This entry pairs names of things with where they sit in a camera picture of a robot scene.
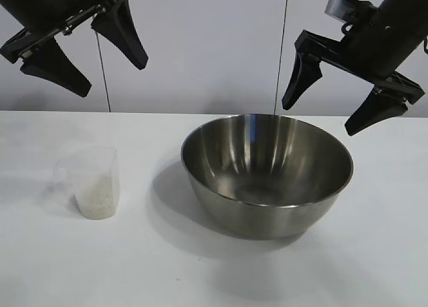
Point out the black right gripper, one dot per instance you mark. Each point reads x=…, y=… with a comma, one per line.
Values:
x=384, y=46

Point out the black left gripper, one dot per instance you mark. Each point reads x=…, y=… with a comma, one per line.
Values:
x=60, y=9

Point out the clear plastic measuring cup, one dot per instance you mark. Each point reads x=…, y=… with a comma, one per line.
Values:
x=100, y=166

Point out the stainless steel mixing bowl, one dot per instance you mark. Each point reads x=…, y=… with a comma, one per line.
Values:
x=267, y=216

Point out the white rice grains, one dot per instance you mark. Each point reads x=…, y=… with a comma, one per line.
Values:
x=97, y=200

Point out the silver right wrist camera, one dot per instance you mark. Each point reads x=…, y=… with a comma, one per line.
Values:
x=336, y=7

